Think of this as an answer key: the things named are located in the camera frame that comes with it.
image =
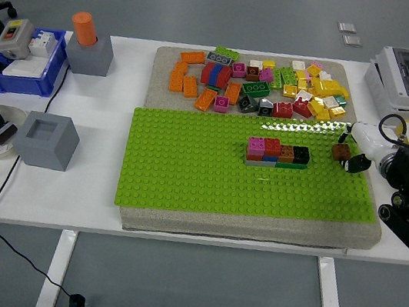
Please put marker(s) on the dark green toy brick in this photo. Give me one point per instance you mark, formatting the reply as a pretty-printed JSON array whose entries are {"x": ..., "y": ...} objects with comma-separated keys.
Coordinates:
[
  {"x": 291, "y": 166},
  {"x": 212, "y": 88},
  {"x": 256, "y": 88},
  {"x": 341, "y": 101}
]

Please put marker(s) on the blue plastic bin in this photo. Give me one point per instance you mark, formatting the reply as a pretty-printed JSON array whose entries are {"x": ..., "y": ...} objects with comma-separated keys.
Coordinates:
[{"x": 20, "y": 84}]

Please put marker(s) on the black sloped toy brick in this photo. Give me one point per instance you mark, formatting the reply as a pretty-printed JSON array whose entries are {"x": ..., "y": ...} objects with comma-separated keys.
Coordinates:
[{"x": 265, "y": 108}]

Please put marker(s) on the white toy brick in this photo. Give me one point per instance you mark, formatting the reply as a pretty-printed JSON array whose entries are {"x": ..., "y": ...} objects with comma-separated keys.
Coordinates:
[
  {"x": 304, "y": 95},
  {"x": 256, "y": 64},
  {"x": 298, "y": 65},
  {"x": 330, "y": 102},
  {"x": 326, "y": 76}
]

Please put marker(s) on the green studded baseplate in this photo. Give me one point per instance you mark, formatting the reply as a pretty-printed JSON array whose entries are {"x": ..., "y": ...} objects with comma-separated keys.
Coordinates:
[{"x": 187, "y": 166}]

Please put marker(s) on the long yellow toy brick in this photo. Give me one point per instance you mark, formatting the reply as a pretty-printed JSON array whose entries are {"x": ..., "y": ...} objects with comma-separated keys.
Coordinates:
[{"x": 329, "y": 88}]

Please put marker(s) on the blue toy brick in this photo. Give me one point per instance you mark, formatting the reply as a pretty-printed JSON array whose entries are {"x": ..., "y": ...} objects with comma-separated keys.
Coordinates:
[
  {"x": 270, "y": 158},
  {"x": 215, "y": 74}
]

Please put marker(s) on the dark brown small part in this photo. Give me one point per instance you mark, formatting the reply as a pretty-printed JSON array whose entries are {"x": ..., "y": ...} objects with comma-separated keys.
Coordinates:
[{"x": 4, "y": 132}]

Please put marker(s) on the white wall switch plate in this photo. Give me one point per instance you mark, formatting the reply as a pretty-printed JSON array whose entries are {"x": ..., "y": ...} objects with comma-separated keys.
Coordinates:
[{"x": 25, "y": 68}]

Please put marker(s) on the white table leg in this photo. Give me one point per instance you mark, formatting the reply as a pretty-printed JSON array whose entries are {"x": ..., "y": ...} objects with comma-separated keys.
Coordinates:
[
  {"x": 330, "y": 302},
  {"x": 57, "y": 270}
]

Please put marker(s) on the grey push-button switch box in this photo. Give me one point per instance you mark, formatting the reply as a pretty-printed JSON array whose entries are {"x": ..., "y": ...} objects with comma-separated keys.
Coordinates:
[{"x": 14, "y": 38}]

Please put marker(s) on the grey-brown foam mat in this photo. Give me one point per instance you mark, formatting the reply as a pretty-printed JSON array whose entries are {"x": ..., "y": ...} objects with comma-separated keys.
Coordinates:
[{"x": 239, "y": 231}]

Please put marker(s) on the orange cylinder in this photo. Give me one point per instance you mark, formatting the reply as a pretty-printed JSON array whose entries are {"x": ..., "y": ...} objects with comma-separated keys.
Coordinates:
[{"x": 85, "y": 30}]

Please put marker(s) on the brown toy brick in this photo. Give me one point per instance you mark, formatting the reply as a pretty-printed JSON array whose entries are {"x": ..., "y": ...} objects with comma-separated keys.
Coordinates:
[
  {"x": 286, "y": 154},
  {"x": 252, "y": 74},
  {"x": 341, "y": 152}
]

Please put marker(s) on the lime green toy brick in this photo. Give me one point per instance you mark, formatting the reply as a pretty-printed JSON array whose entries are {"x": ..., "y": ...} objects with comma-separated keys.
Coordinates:
[
  {"x": 226, "y": 54},
  {"x": 288, "y": 76},
  {"x": 277, "y": 80}
]

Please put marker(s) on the orange toy brick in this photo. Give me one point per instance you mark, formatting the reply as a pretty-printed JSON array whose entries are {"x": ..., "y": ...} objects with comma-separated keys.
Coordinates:
[
  {"x": 190, "y": 87},
  {"x": 205, "y": 99},
  {"x": 181, "y": 67},
  {"x": 232, "y": 93},
  {"x": 176, "y": 81},
  {"x": 193, "y": 57}
]

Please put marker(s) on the white circuit breaker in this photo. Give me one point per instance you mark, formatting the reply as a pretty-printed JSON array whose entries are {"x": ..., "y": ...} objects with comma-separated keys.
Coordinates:
[{"x": 43, "y": 43}]

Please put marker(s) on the silver floor plate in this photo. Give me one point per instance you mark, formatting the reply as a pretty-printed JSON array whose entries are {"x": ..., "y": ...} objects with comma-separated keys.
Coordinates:
[
  {"x": 351, "y": 41},
  {"x": 347, "y": 27}
]

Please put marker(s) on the grey block with square recess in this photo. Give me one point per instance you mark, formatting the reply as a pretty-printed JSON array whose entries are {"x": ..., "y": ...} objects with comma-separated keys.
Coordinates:
[{"x": 43, "y": 149}]

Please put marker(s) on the red toy brick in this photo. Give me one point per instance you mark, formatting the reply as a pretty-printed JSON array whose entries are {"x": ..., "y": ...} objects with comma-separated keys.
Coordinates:
[
  {"x": 206, "y": 73},
  {"x": 272, "y": 148},
  {"x": 253, "y": 157},
  {"x": 301, "y": 107},
  {"x": 283, "y": 110},
  {"x": 224, "y": 76}
]

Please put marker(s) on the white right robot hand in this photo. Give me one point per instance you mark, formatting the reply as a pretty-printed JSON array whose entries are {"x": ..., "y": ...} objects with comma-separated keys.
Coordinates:
[{"x": 370, "y": 139}]

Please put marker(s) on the dark grey sloped brick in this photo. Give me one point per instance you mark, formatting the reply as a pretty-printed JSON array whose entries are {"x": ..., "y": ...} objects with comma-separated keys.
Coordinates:
[{"x": 247, "y": 104}]

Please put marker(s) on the grey block with round hole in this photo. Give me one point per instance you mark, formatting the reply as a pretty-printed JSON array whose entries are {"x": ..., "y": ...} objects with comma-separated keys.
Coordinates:
[{"x": 89, "y": 59}]

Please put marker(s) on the grey flat toy brick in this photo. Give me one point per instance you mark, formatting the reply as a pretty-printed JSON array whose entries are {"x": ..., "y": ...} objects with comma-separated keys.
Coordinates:
[{"x": 259, "y": 163}]

